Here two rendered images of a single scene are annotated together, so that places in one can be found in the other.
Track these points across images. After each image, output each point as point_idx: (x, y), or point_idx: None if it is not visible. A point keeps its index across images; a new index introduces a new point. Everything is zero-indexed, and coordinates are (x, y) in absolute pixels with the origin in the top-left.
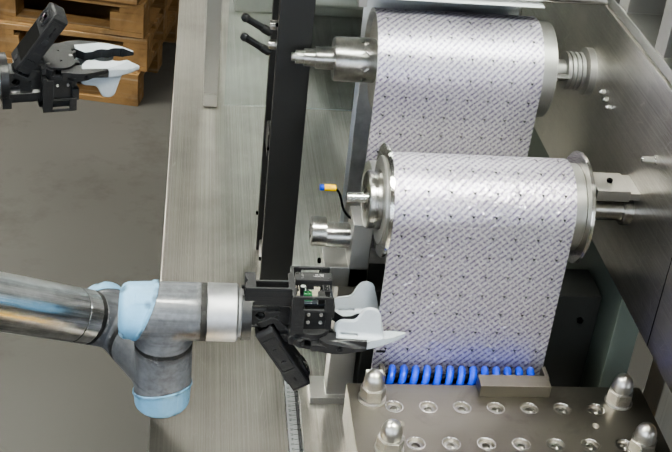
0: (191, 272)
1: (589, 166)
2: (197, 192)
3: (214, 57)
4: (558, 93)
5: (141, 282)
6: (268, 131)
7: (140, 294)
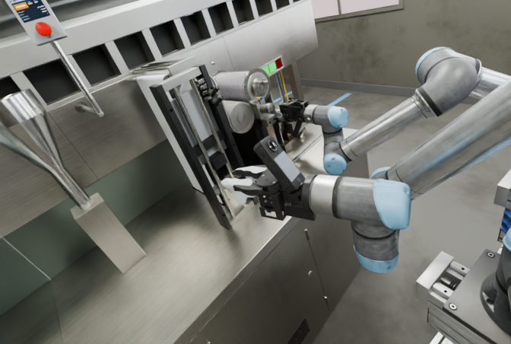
0: (267, 224)
1: (219, 70)
2: (205, 285)
3: None
4: (148, 122)
5: (334, 109)
6: (220, 154)
7: (338, 106)
